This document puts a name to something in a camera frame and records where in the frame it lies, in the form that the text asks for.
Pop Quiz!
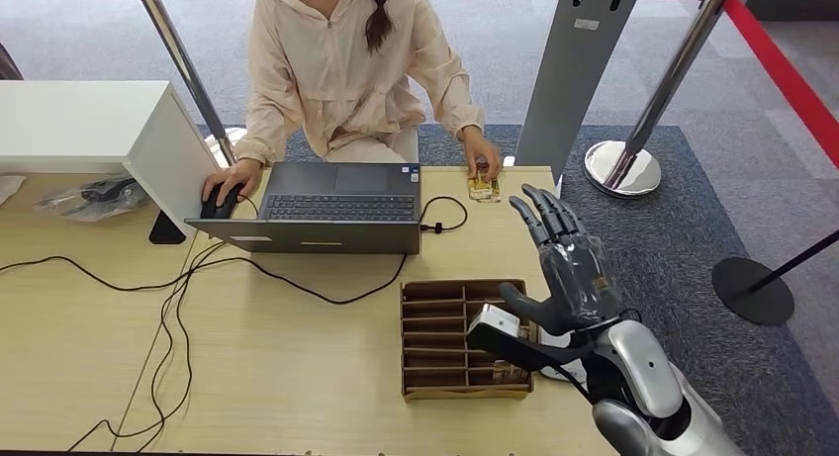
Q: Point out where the brown cardboard card organizer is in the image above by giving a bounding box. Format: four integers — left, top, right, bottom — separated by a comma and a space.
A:
400, 279, 533, 403

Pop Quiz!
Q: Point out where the clear plastic bag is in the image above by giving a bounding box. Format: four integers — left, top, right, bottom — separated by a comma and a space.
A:
34, 174, 150, 224

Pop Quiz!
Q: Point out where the short black looped cable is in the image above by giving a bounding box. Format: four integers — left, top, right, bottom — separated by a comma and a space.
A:
419, 196, 469, 235

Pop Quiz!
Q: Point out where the person's right hand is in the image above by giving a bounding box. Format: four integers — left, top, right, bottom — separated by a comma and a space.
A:
201, 157, 265, 208

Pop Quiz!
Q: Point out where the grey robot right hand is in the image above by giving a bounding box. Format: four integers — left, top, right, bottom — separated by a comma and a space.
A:
498, 184, 624, 336

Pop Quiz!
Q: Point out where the black looping cable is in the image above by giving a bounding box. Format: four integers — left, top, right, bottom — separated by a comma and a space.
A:
108, 242, 228, 441
65, 269, 198, 456

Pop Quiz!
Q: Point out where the black stanchion with flat base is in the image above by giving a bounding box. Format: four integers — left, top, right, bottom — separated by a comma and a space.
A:
712, 228, 839, 327

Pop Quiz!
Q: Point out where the dark grey chair edge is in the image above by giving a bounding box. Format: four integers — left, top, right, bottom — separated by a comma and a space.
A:
0, 43, 24, 82

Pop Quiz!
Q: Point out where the black stand foot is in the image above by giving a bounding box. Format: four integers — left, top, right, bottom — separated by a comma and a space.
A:
148, 210, 187, 246

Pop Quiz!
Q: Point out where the white crumpled plastic sheet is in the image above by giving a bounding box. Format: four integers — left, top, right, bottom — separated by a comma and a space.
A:
0, 175, 28, 207

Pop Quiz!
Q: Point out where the grey kiosk stand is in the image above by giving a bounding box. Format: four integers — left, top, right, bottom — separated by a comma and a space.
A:
513, 0, 669, 186

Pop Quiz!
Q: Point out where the long black power cable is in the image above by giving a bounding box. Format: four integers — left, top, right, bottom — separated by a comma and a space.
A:
0, 252, 409, 307

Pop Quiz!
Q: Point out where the dark display plinth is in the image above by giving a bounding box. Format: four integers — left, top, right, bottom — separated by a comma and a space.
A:
735, 0, 839, 22

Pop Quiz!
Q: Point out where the white card reader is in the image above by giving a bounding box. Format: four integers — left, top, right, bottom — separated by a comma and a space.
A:
537, 328, 588, 384

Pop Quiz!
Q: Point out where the wide red barrier belt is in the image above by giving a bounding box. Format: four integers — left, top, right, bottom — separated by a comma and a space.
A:
720, 0, 839, 169

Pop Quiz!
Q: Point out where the gold printed ID card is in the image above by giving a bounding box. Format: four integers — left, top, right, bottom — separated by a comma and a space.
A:
467, 171, 502, 204

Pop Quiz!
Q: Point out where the white box shelf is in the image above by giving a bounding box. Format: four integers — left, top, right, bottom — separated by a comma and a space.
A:
0, 80, 221, 238

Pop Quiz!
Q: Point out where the black computer mouse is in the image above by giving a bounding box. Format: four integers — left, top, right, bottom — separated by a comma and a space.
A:
199, 184, 245, 221

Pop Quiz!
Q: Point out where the person's left hand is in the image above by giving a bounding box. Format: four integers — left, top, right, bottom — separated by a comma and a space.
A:
458, 126, 505, 182

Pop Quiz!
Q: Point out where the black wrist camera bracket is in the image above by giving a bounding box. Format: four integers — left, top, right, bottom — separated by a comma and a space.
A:
466, 328, 595, 376

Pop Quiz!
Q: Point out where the person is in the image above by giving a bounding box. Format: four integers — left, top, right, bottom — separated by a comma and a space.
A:
201, 0, 505, 208

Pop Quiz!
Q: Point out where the chrome stanchion with round base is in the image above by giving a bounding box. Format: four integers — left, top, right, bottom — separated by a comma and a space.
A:
583, 0, 741, 200
129, 0, 247, 169

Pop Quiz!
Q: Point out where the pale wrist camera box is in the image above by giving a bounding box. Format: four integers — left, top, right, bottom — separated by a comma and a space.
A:
468, 303, 522, 339

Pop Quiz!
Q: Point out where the dark grey laptop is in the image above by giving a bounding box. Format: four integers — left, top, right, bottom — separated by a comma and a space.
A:
185, 161, 422, 256

